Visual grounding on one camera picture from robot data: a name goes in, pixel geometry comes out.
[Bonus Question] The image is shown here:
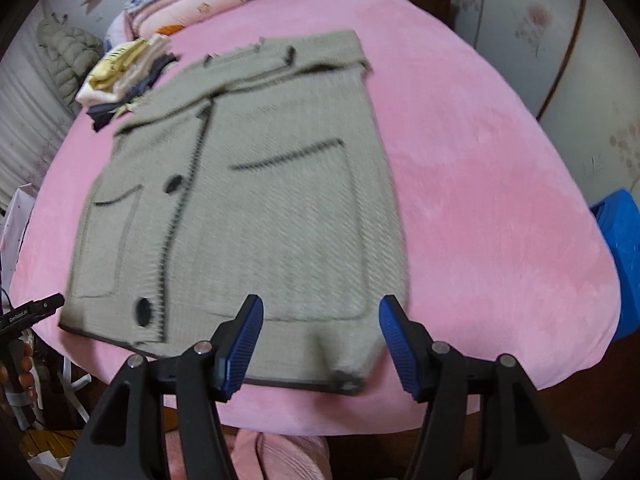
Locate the beige knit cardigan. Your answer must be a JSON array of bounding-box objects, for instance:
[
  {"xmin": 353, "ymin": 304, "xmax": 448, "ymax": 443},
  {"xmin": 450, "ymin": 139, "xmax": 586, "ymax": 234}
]
[{"xmin": 58, "ymin": 30, "xmax": 408, "ymax": 394}]

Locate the stack of folded clothes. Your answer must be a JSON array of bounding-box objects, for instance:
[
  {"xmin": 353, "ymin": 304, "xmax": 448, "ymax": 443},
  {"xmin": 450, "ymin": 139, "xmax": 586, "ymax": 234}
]
[{"xmin": 75, "ymin": 34, "xmax": 178, "ymax": 132}]

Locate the person's left hand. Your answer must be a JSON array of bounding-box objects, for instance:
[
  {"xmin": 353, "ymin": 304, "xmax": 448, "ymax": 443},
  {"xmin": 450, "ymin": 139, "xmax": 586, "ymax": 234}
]
[{"xmin": 13, "ymin": 339, "xmax": 38, "ymax": 401}]

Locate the pink bed sheet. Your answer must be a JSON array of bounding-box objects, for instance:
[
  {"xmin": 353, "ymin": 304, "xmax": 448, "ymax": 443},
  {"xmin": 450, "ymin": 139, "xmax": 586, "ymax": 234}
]
[{"xmin": 10, "ymin": 0, "xmax": 620, "ymax": 436}]

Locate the blue plastic box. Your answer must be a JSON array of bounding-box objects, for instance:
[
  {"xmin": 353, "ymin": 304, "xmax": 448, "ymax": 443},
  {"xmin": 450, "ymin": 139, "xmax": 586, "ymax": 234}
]
[{"xmin": 591, "ymin": 188, "xmax": 639, "ymax": 341}]

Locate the grey puffer jacket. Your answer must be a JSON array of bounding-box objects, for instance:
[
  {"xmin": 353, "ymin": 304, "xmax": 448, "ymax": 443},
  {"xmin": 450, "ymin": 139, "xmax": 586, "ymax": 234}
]
[{"xmin": 36, "ymin": 13, "xmax": 104, "ymax": 110}]

